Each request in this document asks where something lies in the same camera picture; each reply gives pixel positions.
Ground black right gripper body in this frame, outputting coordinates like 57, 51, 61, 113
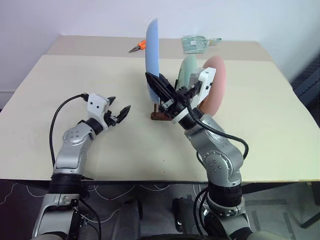
159, 82, 202, 121

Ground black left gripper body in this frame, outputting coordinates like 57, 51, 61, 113
103, 109, 121, 128

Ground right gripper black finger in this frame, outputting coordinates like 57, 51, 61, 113
159, 73, 178, 96
145, 71, 174, 105

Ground blue plate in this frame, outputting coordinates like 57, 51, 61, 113
144, 17, 161, 105

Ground wooden dish rack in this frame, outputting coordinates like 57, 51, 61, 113
150, 101, 176, 122

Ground green plate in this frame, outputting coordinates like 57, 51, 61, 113
174, 55, 201, 95

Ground pink plate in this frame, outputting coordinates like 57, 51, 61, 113
198, 55, 227, 117

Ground clear plastic bag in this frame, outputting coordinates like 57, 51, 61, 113
181, 34, 210, 55

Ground dark rounded shape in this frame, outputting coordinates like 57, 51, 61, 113
171, 196, 201, 237

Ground dark chair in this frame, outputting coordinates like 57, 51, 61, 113
291, 56, 320, 112

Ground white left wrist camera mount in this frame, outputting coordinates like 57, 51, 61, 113
86, 93, 111, 131

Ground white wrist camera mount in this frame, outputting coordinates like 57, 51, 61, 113
171, 67, 217, 125
86, 93, 111, 131

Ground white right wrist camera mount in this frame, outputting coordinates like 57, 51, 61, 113
171, 67, 217, 125

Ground orange-handled pliers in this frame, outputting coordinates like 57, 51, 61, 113
128, 39, 148, 54

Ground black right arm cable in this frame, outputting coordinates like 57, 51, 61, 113
184, 98, 250, 163

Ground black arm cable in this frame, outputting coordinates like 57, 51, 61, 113
49, 93, 90, 165
184, 98, 250, 163

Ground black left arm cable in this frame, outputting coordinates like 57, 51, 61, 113
49, 93, 90, 165

